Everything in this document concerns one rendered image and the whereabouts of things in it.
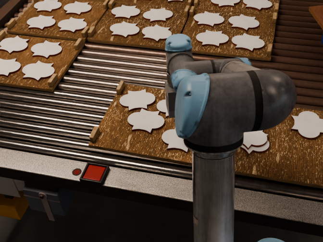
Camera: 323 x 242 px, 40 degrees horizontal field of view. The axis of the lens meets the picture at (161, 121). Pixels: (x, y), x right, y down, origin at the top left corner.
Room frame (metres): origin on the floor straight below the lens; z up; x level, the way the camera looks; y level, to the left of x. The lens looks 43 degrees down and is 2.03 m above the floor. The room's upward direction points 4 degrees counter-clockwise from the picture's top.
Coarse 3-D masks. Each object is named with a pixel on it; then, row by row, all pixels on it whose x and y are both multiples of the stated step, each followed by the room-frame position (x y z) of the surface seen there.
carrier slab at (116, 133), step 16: (160, 96) 1.31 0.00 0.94; (112, 112) 1.24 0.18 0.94; (128, 112) 1.23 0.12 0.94; (112, 128) 1.15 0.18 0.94; (128, 128) 1.15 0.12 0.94; (96, 144) 1.08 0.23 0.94; (112, 144) 1.07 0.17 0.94; (128, 144) 1.07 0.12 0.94; (144, 144) 1.06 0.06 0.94; (160, 144) 1.06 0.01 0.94; (176, 160) 0.98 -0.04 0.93
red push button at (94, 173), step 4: (88, 168) 0.98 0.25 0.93; (92, 168) 0.97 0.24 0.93; (96, 168) 0.97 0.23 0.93; (100, 168) 0.97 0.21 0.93; (104, 168) 0.97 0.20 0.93; (88, 172) 0.96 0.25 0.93; (92, 172) 0.96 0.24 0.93; (96, 172) 0.95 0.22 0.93; (100, 172) 0.95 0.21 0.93; (84, 176) 0.94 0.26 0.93; (88, 176) 0.94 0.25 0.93; (92, 176) 0.94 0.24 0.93; (96, 176) 0.94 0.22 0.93; (100, 176) 0.94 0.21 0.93; (96, 180) 0.92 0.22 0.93
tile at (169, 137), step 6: (168, 132) 1.10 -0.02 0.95; (174, 132) 1.10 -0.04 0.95; (162, 138) 1.07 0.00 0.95; (168, 138) 1.07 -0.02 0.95; (174, 138) 1.07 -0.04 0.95; (180, 138) 1.07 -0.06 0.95; (168, 144) 1.05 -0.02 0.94; (174, 144) 1.04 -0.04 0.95; (180, 144) 1.04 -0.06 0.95; (186, 150) 1.01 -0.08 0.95
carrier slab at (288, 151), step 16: (320, 112) 1.16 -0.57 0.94; (272, 128) 1.09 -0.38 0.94; (288, 128) 1.09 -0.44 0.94; (272, 144) 1.02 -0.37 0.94; (288, 144) 1.01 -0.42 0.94; (304, 144) 1.01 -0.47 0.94; (320, 144) 1.00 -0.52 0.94; (240, 160) 0.96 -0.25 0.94; (256, 160) 0.95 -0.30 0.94; (272, 160) 0.95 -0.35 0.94; (288, 160) 0.94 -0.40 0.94; (304, 160) 0.94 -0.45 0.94; (320, 160) 0.93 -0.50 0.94; (256, 176) 0.89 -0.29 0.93; (272, 176) 0.88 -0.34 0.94; (288, 176) 0.88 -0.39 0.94; (304, 176) 0.87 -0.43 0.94; (320, 176) 0.87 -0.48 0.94
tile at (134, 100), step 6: (144, 90) 1.34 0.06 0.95; (126, 96) 1.32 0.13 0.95; (132, 96) 1.31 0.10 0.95; (138, 96) 1.31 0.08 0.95; (144, 96) 1.31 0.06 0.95; (150, 96) 1.31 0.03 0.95; (120, 102) 1.28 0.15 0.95; (126, 102) 1.28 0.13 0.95; (132, 102) 1.28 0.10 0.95; (138, 102) 1.27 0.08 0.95; (144, 102) 1.27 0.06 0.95; (150, 102) 1.27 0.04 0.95; (132, 108) 1.24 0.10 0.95; (138, 108) 1.24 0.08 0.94; (144, 108) 1.24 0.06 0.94
